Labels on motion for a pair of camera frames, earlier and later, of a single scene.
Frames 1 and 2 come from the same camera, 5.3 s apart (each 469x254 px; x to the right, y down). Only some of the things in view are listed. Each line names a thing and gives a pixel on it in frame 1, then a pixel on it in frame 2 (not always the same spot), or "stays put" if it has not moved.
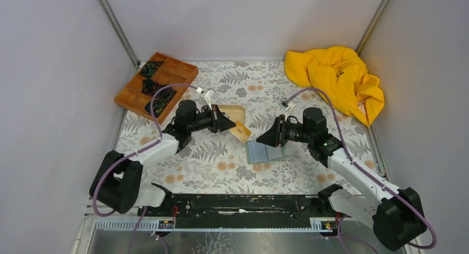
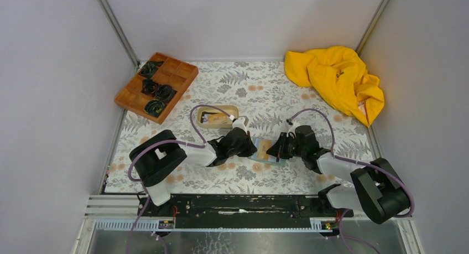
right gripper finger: x=276 y=136 to x=280 y=150
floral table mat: x=254 y=95 stays put
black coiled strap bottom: x=157 y=107 stays put
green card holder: x=257 y=152 stays put
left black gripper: x=219 y=122 to x=250 y=149
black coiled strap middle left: x=149 y=86 stays put
